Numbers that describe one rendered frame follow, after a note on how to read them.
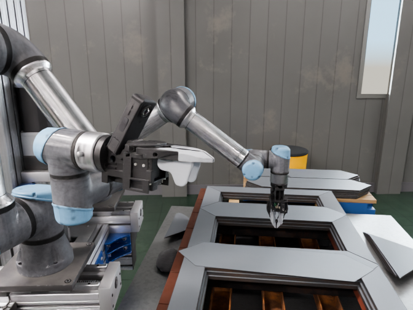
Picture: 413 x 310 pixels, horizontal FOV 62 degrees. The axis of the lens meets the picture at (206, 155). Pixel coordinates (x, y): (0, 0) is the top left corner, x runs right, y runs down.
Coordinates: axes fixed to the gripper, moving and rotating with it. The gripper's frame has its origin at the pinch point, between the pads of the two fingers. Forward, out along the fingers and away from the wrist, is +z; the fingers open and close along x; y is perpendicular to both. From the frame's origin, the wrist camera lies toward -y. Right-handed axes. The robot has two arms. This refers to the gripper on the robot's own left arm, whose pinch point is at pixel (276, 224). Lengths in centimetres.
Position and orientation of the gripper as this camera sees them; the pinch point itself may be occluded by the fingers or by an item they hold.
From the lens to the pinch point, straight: 157.0
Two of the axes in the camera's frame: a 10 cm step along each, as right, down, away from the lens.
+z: 0.0, 9.7, 2.6
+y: -1.1, 2.6, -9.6
